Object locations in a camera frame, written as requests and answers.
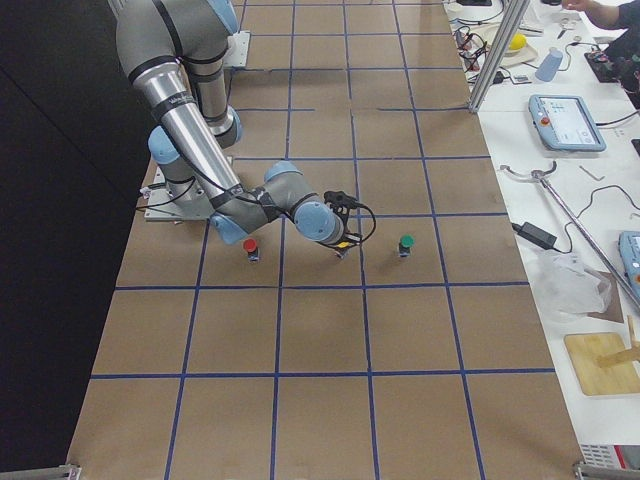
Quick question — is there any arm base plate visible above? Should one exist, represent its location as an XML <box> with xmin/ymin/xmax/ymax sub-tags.
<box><xmin>141</xmin><ymin>155</ymin><xmax>214</xmax><ymax>222</ymax></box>
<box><xmin>223</xmin><ymin>30</ymin><xmax>251</xmax><ymax>69</ymax></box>

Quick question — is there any blue plastic cup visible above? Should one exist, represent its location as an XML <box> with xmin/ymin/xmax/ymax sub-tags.
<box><xmin>535</xmin><ymin>48</ymin><xmax>564</xmax><ymax>82</ymax></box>

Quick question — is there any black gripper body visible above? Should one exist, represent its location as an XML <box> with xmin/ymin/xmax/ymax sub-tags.
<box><xmin>335</xmin><ymin>207</ymin><xmax>356</xmax><ymax>246</ymax></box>

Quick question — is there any clear plastic bag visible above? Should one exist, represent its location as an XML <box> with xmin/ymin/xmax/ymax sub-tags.
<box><xmin>525</xmin><ymin>250</ymin><xmax>613</xmax><ymax>323</ymax></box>

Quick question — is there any aluminium frame post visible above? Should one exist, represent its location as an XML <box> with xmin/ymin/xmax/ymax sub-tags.
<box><xmin>468</xmin><ymin>0</ymin><xmax>529</xmax><ymax>113</ymax></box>

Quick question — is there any black power adapter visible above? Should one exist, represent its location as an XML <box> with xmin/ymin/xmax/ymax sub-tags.
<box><xmin>512</xmin><ymin>222</ymin><xmax>557</xmax><ymax>250</ymax></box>

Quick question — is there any green push button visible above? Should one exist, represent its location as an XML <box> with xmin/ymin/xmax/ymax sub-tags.
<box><xmin>398</xmin><ymin>234</ymin><xmax>415</xmax><ymax>258</ymax></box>

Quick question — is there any person in dark shirt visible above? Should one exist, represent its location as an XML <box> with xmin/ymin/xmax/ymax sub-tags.
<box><xmin>562</xmin><ymin>0</ymin><xmax>640</xmax><ymax>109</ymax></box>

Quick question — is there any yellow lemon toy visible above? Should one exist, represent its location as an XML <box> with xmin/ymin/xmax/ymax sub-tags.
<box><xmin>508</xmin><ymin>33</ymin><xmax>527</xmax><ymax>52</ymax></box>

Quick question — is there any wooden board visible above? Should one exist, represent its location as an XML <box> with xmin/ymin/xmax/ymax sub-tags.
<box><xmin>564</xmin><ymin>333</ymin><xmax>639</xmax><ymax>396</ymax></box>

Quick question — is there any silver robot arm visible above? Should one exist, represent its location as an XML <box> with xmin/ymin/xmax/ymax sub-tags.
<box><xmin>116</xmin><ymin>1</ymin><xmax>363</xmax><ymax>251</ymax></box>

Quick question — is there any red push button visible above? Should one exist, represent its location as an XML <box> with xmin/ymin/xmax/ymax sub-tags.
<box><xmin>242</xmin><ymin>238</ymin><xmax>260</xmax><ymax>263</ymax></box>

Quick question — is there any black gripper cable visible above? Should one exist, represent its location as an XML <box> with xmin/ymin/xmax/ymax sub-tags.
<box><xmin>344</xmin><ymin>202</ymin><xmax>378</xmax><ymax>244</ymax></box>

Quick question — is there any blue teach pendant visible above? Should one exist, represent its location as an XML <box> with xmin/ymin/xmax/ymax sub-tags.
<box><xmin>528</xmin><ymin>94</ymin><xmax>606</xmax><ymax>152</ymax></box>
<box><xmin>618</xmin><ymin>231</ymin><xmax>640</xmax><ymax>297</ymax></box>

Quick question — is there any metal reacher stick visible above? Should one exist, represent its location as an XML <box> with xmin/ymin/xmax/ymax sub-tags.
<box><xmin>499</xmin><ymin>160</ymin><xmax>639</xmax><ymax>308</ymax></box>

